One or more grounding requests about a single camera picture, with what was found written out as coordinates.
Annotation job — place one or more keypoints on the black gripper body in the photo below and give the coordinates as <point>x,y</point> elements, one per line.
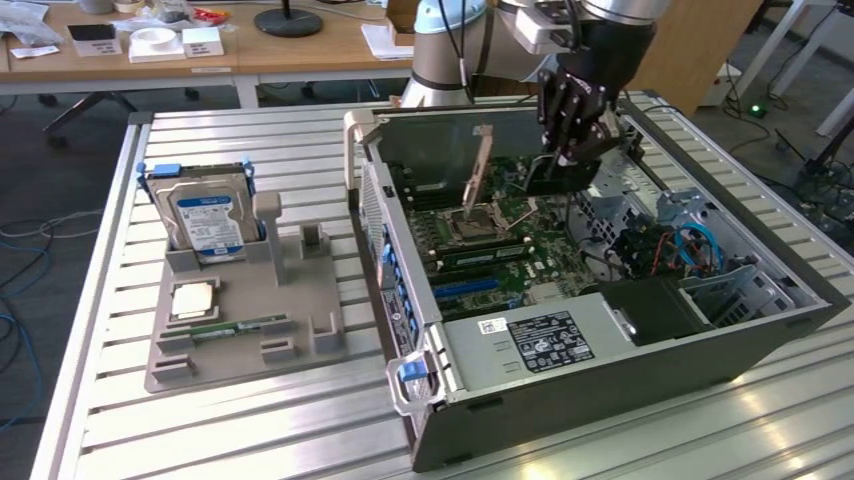
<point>604,55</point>

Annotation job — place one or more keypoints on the black graphics card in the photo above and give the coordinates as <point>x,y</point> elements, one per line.
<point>561,177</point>

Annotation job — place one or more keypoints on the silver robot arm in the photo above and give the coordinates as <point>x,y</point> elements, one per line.
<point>434,60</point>

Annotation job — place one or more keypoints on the wooden cabinet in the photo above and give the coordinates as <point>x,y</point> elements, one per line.
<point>695,50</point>

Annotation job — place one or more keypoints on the perforated metal drive cage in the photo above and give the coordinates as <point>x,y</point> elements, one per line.
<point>608,210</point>

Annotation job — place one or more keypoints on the metal socket cover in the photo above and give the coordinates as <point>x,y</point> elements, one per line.
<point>534,210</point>

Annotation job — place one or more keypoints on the white power box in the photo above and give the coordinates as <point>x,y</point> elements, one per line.
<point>728,85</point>

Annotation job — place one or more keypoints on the CPU socket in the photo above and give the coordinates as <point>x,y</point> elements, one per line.
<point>494,224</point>

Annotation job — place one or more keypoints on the device with green light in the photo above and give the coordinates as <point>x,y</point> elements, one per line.
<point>757,109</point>

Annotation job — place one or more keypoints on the green motherboard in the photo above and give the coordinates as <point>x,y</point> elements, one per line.
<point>554,260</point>

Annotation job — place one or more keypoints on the stack of white papers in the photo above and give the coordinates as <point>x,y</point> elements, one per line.
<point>384,45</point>

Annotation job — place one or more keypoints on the brown cardboard box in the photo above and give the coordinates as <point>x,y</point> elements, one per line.
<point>401,15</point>

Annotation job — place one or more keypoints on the small silver heatsink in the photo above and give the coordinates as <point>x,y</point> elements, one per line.
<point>549,292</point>

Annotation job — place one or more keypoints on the black fan shroud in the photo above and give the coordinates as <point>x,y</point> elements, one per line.
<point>648,310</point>

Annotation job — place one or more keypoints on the blue expansion slot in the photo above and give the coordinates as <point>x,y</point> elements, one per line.
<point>468,289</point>

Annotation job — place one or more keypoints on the metal disk bay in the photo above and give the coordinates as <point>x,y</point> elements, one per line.
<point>761,290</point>

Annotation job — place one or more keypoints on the black round lamp base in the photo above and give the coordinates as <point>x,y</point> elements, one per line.
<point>288,25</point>

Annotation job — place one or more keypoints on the grey power supply unit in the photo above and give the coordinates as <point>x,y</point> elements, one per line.
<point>481,360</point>

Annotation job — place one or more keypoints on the blue case latch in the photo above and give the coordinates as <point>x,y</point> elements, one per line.
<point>410,372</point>

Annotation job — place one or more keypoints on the dark grey PC case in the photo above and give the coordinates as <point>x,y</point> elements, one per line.
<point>601,415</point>

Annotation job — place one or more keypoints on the red small item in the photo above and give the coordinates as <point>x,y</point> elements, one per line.
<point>207,17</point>

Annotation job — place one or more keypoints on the white base block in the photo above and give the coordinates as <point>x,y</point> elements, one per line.
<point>157,56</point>

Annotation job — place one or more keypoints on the white bowl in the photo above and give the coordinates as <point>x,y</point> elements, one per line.
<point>137,39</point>

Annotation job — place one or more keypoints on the silver CPU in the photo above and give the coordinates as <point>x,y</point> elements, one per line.
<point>190,302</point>

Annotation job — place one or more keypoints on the grey parts rack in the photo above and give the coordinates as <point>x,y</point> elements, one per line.
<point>221,360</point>

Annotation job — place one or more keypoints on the white box with black lid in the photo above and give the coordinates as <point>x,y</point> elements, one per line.
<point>94,47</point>

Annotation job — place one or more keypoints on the wooden desk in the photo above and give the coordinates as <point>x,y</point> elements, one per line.
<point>81,70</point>

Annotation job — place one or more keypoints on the grey cup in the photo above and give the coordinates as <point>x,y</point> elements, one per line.
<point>97,6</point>

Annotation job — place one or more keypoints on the white paper card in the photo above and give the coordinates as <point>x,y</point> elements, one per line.
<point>34,51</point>

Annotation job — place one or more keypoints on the clear plastic bag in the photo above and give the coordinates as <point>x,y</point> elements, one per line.
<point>27,25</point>

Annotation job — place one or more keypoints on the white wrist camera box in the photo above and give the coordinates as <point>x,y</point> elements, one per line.
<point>534,30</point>

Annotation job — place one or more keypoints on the white table frame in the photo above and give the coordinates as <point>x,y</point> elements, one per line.
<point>760,65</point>

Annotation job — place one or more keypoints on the hard disk with blue bracket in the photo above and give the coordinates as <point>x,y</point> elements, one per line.
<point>201,220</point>

